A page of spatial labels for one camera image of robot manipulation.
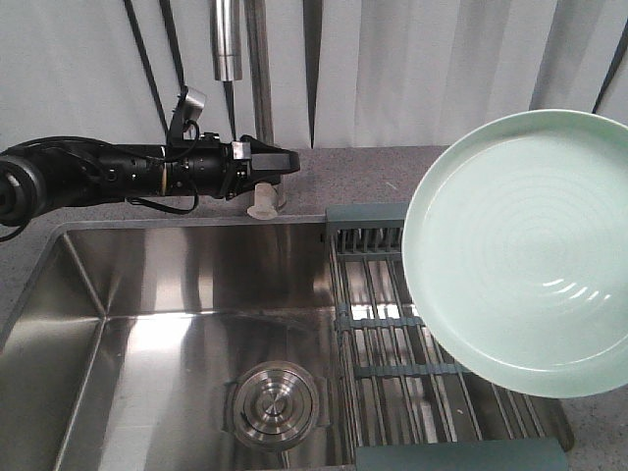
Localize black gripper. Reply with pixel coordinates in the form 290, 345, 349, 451
165, 132, 300, 199

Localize light green round plate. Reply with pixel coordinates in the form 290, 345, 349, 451
402, 109, 627, 398

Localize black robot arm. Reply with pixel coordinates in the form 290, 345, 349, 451
1, 133, 300, 241

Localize teal metal dish rack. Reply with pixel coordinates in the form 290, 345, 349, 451
324, 203, 573, 470

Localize stainless steel faucet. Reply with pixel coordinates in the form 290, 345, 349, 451
209, 0, 288, 220

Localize stainless steel sink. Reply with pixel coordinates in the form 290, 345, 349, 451
1, 217, 359, 470

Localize round steel drain cover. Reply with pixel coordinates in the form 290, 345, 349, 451
223, 360, 330, 452

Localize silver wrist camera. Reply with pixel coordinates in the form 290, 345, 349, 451
166, 85, 206, 147

